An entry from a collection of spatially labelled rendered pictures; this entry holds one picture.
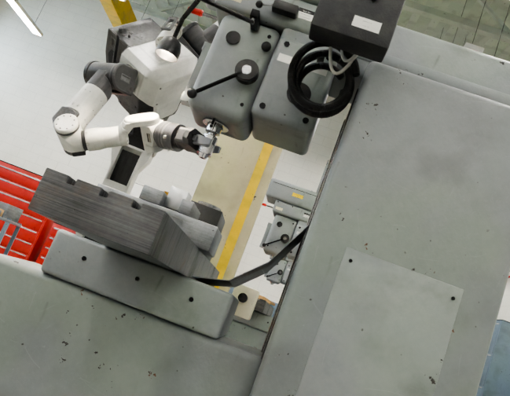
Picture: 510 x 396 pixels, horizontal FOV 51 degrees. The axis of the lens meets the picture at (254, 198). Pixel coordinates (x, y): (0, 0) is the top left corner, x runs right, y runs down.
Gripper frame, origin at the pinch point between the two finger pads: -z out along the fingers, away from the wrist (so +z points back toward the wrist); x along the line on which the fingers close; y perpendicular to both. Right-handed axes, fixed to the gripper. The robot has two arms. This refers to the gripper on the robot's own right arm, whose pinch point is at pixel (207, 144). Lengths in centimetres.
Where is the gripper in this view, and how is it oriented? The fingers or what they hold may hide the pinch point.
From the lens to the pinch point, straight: 165.8
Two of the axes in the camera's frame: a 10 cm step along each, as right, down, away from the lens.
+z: -8.4, -2.3, 4.9
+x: 4.1, 3.4, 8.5
